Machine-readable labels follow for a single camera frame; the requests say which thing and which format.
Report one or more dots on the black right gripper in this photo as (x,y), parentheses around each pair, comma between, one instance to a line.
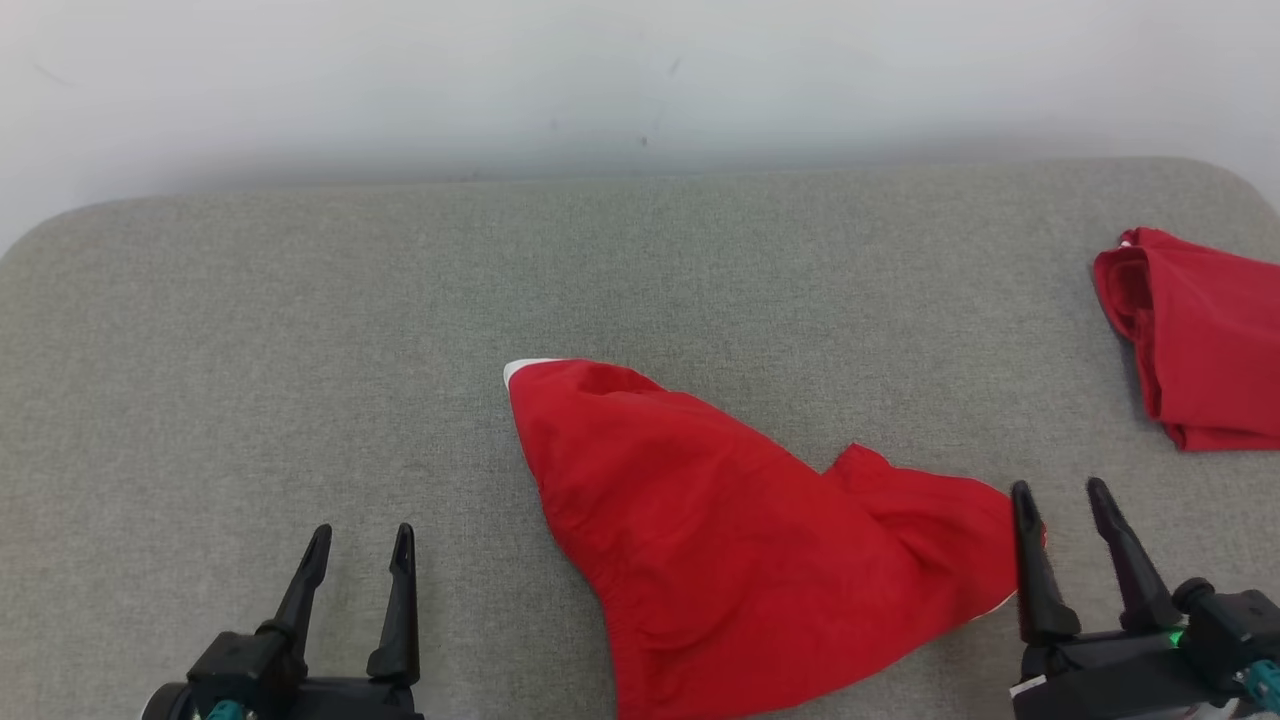
(1110,680)

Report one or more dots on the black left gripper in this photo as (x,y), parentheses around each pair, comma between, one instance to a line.
(340,702)

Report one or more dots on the red shirt with white sleeves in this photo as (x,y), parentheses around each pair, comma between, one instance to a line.
(1210,340)

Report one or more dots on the red shorts with white stripe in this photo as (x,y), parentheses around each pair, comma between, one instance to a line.
(720,540)

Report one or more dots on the grey fabric sofa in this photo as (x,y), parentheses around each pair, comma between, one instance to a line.
(300,350)

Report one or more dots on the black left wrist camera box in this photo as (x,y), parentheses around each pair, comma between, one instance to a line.
(240,665)

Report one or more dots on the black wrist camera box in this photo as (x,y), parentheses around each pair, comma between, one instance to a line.
(1235,630)
(240,665)

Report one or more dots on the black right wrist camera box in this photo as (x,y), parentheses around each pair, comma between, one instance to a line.
(1235,630)

